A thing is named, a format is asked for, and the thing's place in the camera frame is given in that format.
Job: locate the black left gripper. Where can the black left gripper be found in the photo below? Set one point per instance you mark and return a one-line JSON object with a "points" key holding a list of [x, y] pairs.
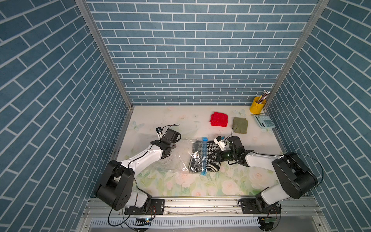
{"points": [[173, 145]]}

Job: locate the black white houndstooth scarf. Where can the black white houndstooth scarf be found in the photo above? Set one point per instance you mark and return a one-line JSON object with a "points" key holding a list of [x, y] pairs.
{"points": [[204, 157]]}

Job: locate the green knitted scarf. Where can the green knitted scarf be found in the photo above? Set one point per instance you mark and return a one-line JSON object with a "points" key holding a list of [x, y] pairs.
{"points": [[240, 125]]}

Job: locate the clear plastic vacuum bag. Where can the clear plastic vacuum bag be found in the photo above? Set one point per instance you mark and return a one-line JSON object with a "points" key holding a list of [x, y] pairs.
{"points": [[179, 159]]}

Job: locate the red knitted scarf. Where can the red knitted scarf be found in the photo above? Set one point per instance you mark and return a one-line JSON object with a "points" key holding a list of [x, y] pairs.
{"points": [[219, 119]]}

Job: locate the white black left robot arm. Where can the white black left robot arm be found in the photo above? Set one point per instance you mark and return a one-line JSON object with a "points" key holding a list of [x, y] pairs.
{"points": [[117, 186]]}

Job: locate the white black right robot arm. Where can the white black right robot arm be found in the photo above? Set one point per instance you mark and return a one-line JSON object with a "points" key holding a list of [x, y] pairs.
{"points": [[294, 176]]}

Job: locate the light blue calculator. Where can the light blue calculator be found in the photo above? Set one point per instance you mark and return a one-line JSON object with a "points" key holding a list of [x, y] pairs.
{"points": [[264, 121]]}

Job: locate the yellow pen holder cup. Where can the yellow pen holder cup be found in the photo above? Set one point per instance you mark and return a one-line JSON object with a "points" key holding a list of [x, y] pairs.
{"points": [[255, 107]]}

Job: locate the pens in yellow cup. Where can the pens in yellow cup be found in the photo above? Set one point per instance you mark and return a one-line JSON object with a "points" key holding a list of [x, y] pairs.
{"points": [[262, 98]]}

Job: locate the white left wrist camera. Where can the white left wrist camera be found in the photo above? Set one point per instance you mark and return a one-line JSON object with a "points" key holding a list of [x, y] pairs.
{"points": [[159, 132]]}

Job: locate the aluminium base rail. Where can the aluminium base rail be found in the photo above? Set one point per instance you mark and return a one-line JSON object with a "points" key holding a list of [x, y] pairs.
{"points": [[215, 214]]}

